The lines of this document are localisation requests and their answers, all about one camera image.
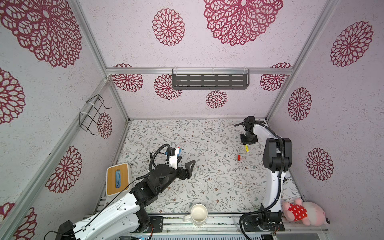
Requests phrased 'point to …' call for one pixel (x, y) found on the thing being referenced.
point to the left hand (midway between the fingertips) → (187, 161)
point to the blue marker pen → (180, 152)
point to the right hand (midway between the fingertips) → (247, 140)
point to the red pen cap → (239, 157)
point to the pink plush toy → (309, 213)
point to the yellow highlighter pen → (247, 148)
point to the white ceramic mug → (198, 216)
